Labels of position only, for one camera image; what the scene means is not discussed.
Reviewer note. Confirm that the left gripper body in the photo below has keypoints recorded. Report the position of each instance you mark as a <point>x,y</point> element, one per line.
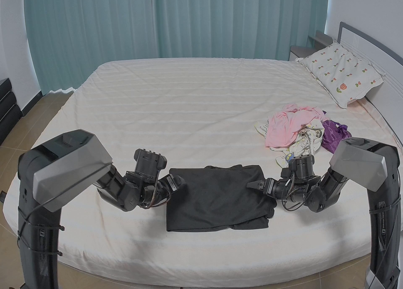
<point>172,185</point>

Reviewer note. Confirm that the bed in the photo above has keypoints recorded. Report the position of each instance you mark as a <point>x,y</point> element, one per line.
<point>189,108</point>

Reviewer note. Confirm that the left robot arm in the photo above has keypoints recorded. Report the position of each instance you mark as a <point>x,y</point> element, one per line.
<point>69,162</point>

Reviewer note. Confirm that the pink garment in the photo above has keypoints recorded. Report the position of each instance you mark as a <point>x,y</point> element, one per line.
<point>283,130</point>

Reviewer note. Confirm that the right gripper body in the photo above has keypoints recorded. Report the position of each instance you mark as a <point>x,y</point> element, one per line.
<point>274,189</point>

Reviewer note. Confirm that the black T-shirt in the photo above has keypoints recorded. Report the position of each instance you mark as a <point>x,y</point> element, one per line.
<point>217,199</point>

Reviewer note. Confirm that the white printed pillow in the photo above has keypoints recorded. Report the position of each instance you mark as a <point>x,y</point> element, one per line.
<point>340,70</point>

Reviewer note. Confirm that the blue-green curtain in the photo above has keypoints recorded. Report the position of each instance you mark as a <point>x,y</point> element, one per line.
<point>94,29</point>
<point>239,14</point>

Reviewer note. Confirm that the grey bedside table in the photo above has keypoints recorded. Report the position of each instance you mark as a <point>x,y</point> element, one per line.
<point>310,49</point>

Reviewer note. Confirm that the purple garment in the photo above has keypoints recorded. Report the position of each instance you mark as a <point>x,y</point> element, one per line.
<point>333,138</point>

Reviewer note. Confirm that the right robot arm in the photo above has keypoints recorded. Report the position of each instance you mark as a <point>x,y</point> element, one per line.
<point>359,162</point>

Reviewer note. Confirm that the white printed pyjama top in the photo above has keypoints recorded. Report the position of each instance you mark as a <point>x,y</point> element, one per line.
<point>307,143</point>

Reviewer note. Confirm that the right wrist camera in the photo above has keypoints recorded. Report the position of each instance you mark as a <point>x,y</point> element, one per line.
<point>285,173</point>

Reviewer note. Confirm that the black chest of drawers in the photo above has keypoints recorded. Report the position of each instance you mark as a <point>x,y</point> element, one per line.
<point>8,108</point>

